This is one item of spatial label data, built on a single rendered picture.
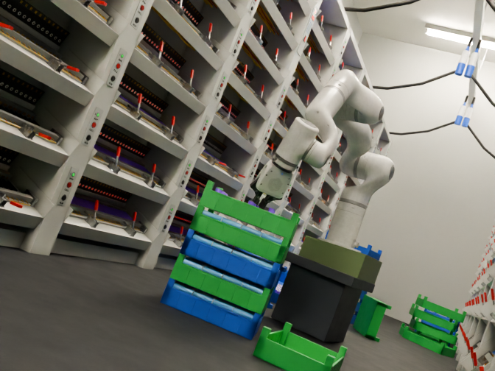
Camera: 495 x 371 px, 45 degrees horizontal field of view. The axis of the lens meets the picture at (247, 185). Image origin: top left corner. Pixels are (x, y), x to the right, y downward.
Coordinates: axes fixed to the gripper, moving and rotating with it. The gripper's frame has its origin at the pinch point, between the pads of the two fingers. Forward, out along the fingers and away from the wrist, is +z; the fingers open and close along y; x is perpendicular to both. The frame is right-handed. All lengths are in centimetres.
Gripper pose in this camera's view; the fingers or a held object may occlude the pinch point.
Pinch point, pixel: (258, 203)
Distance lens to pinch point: 197.8
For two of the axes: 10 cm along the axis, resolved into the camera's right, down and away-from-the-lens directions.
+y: 8.6, 3.6, 3.7
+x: -1.8, -4.6, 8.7
